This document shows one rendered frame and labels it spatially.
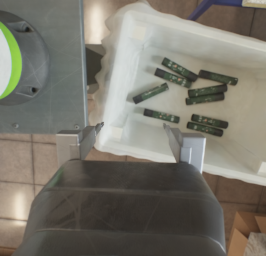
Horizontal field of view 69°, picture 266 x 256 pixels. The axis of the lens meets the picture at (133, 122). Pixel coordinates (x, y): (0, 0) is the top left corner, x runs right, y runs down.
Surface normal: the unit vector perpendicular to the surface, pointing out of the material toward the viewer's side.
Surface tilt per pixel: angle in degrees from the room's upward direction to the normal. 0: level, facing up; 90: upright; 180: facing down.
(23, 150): 0
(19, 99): 66
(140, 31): 0
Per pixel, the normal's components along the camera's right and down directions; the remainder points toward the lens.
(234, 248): -0.93, 0.00
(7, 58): 1.00, 0.04
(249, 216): 0.09, -0.96
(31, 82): 0.78, 0.58
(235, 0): -0.03, 0.25
